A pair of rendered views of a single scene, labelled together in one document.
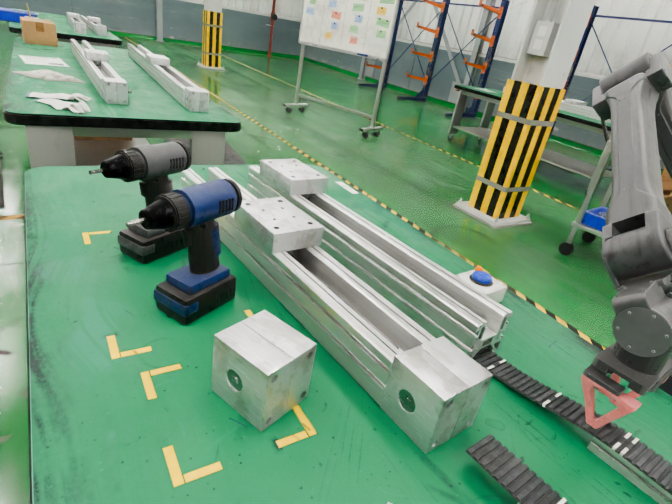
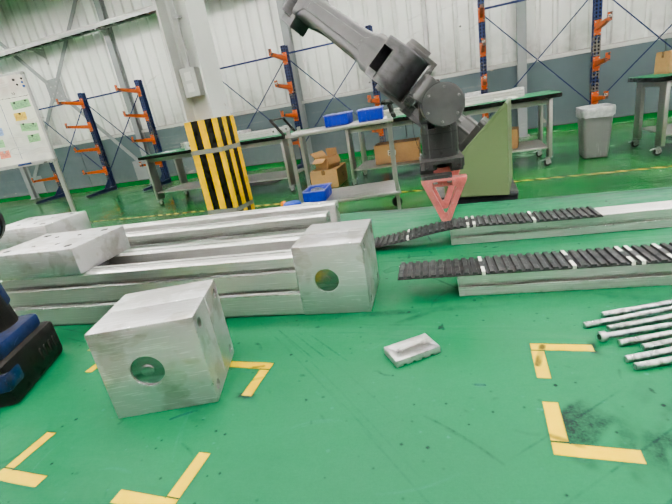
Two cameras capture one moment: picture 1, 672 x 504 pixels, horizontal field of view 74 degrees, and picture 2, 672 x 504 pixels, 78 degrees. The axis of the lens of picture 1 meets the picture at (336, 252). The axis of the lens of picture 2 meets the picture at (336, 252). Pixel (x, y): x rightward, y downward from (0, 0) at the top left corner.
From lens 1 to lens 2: 25 cm
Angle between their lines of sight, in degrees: 32
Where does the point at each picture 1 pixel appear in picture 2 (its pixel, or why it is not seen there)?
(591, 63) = (233, 104)
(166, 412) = (77, 475)
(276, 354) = (181, 303)
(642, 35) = (255, 73)
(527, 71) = (195, 112)
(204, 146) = not seen: outside the picture
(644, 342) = (449, 110)
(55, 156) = not seen: outside the picture
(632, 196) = (368, 42)
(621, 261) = (394, 81)
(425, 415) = (351, 274)
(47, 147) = not seen: outside the picture
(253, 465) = (240, 425)
